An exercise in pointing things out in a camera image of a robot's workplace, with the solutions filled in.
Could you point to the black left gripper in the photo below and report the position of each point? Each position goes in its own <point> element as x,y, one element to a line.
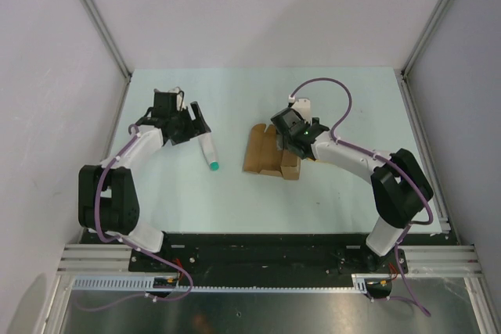
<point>195,127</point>

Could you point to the white tube green cap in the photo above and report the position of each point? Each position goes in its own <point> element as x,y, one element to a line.
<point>209,150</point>

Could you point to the brown cardboard express box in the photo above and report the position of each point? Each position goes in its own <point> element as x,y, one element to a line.
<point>264,157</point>

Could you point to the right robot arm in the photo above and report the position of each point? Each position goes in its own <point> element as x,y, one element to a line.
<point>401,190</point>

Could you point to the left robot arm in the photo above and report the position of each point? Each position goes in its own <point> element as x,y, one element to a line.
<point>108,202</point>

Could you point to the aluminium crossbar profile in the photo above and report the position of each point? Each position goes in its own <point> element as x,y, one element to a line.
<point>422,261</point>

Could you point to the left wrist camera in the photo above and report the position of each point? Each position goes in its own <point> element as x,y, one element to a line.
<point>179,95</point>

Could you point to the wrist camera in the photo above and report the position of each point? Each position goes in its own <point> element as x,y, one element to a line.
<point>302,106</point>
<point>179,95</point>

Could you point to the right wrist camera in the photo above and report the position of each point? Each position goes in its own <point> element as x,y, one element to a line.
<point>302,106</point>

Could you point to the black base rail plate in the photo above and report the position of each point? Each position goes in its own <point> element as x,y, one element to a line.
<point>272,261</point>

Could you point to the left aluminium frame post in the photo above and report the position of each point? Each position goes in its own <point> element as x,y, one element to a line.
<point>106,37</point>

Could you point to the aluminium frame post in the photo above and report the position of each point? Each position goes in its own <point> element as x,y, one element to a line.
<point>438,13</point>
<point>106,37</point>

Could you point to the right aluminium frame post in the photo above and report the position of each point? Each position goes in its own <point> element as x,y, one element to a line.
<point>438,13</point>

